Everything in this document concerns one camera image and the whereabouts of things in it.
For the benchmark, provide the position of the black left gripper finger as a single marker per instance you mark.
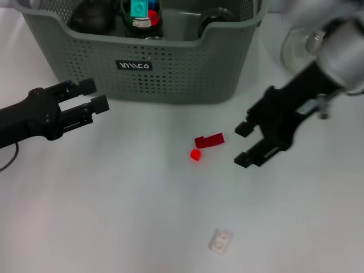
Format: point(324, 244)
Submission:
point(86, 86)
point(99, 105)

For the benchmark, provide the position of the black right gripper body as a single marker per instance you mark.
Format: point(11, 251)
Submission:
point(284, 108)

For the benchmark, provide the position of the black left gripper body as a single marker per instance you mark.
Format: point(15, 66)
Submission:
point(28, 119)

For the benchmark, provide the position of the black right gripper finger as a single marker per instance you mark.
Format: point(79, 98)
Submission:
point(244, 129)
point(250, 159)

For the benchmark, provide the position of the dark red toy brick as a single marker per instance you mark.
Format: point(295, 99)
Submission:
point(207, 141)

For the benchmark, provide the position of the small red toy brick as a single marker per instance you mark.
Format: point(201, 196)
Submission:
point(195, 155)

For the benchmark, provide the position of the glass teacup black holder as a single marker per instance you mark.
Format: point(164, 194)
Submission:
point(154, 37)
point(126, 28)
point(216, 18)

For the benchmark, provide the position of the teal square toy brick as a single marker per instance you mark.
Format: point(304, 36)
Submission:
point(138, 8)

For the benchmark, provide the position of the red wedge toy brick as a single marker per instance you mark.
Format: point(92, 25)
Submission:
point(154, 18)

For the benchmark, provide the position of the grey perforated storage bin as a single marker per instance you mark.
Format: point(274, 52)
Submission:
point(185, 76)

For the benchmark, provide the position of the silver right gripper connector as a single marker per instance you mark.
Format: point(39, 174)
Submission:
point(323, 106)

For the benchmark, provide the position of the dark clay teapot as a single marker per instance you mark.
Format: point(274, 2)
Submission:
point(91, 18)

